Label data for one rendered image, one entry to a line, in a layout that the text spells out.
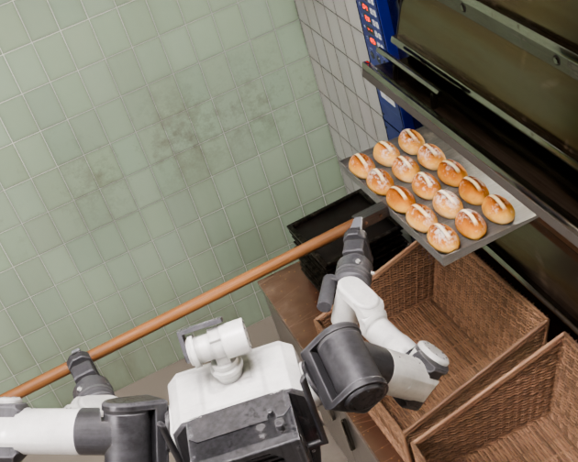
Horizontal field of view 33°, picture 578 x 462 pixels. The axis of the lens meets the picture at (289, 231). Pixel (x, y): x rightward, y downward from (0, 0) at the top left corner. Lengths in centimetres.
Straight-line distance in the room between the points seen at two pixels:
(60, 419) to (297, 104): 206
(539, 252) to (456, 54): 54
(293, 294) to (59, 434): 152
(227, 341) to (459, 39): 102
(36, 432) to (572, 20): 127
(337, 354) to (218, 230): 203
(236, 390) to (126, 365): 223
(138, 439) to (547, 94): 109
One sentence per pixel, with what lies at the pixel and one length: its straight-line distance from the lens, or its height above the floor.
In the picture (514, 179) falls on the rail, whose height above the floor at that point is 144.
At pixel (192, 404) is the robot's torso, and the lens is 183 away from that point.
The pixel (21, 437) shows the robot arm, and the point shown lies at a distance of 194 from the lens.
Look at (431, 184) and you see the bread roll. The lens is 247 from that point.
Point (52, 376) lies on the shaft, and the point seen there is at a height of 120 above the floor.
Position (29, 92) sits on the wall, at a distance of 338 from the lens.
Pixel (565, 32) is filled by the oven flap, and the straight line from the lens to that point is 193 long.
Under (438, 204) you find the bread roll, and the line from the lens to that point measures 241.
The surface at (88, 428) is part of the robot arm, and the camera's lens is 188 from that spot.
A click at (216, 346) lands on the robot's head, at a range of 178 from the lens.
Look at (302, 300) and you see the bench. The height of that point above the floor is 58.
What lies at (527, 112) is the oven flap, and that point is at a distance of 219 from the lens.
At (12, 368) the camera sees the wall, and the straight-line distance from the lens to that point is 392.
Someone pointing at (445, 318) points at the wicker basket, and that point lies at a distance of 302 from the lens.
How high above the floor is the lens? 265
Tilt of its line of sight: 36 degrees down
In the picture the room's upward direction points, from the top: 18 degrees counter-clockwise
